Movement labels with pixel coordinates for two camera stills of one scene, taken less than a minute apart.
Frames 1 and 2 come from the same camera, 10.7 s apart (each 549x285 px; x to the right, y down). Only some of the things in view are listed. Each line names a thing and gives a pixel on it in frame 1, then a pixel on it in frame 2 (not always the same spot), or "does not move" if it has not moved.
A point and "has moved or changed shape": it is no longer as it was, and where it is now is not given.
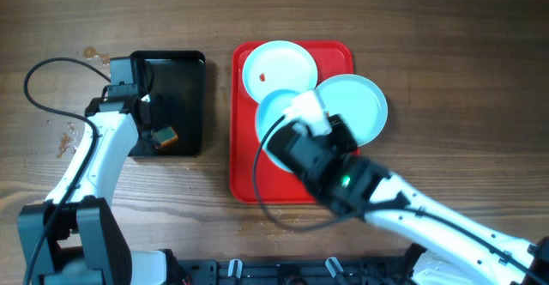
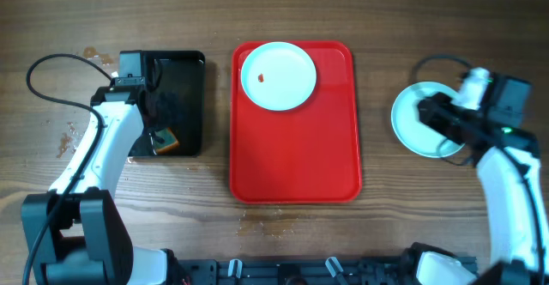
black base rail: [318, 271] does not move
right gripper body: [334, 142] -> [454, 119]
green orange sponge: [165, 136] has moved or changed shape
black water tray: [168, 90] does not move
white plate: [358, 101] -> [412, 131]
